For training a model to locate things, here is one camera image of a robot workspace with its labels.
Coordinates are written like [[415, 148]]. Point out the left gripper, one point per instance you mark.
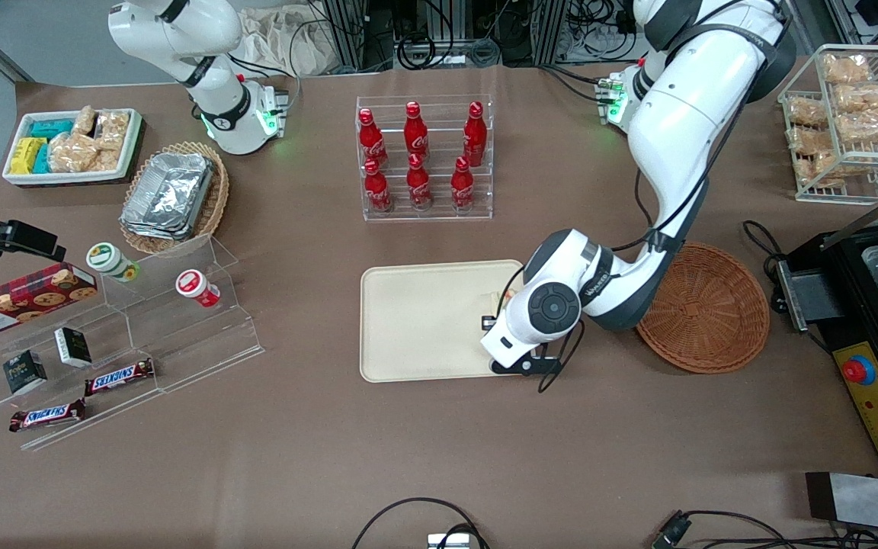
[[487, 324]]

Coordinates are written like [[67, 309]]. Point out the triangular sandwich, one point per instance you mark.
[[498, 303]]

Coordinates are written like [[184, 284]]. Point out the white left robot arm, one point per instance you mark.
[[675, 130]]

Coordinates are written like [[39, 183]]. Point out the beige plastic tray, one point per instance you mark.
[[424, 320]]

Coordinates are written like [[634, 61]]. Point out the light oval wicker basket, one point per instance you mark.
[[216, 202]]

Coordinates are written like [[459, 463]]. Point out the brown wicker basket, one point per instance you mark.
[[713, 305]]

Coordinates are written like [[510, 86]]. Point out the red tartan cookie box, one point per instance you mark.
[[20, 303]]

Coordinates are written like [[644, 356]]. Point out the green lid yogurt cup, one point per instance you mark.
[[110, 261]]

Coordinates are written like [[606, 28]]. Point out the teal snack packet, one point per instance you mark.
[[42, 158], [50, 128]]

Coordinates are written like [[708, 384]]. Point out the yellow snack packet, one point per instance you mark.
[[25, 155]]

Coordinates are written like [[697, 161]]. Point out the clear rice cracker bag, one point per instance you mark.
[[72, 152], [84, 120], [113, 130]]

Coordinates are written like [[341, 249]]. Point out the small black box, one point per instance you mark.
[[73, 347], [24, 372]]

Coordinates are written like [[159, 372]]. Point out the white rectangular snack bin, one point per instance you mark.
[[128, 149]]

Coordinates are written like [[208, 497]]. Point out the stacked aluminium foil containers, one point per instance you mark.
[[168, 194]]

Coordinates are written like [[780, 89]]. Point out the red cola bottle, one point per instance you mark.
[[415, 131], [377, 187], [371, 137], [463, 185], [418, 183], [475, 136]]

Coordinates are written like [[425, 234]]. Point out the clear acrylic bottle rack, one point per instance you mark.
[[439, 183]]

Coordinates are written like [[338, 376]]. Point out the snickers chocolate bar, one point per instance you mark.
[[46, 415], [119, 377]]

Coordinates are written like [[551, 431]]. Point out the red lid yogurt cup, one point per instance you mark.
[[195, 287]]

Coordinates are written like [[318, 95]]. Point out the clear acrylic step display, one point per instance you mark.
[[180, 343]]

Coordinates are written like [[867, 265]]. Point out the small silver device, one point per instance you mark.
[[448, 541]]

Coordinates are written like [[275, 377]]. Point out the beige cloth bag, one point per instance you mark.
[[286, 42]]

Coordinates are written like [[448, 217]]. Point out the black machine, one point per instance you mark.
[[809, 293]]

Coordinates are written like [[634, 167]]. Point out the bagged pastry snack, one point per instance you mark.
[[807, 111], [866, 127], [818, 169], [864, 97], [808, 139], [847, 69]]

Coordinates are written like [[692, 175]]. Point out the red emergency stop button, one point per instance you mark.
[[858, 370]]

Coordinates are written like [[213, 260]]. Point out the grey metal plate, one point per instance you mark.
[[873, 499]]

